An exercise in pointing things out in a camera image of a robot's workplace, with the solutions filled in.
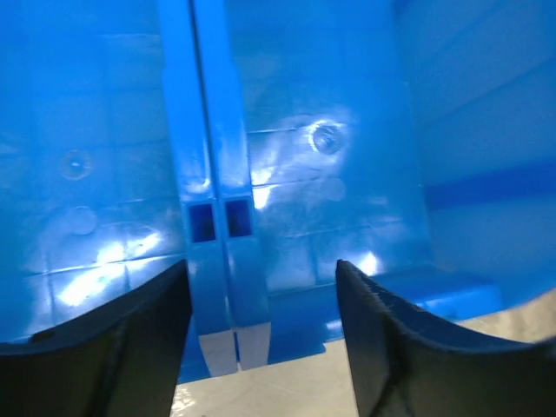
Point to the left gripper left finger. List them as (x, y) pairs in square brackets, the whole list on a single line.
[(121, 359)]

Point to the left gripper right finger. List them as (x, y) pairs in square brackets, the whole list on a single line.
[(405, 361)]

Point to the blue three-compartment plastic bin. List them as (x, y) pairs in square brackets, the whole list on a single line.
[(263, 141)]

